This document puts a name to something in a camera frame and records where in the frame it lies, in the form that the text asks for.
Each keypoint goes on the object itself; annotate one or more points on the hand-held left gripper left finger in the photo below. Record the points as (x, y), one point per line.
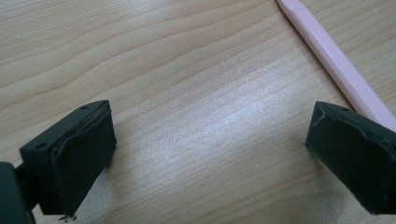
(81, 155)

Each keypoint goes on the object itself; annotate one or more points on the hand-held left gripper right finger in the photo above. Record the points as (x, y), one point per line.
(351, 155)

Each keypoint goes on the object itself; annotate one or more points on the pink toothbrush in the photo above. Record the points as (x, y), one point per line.
(333, 59)

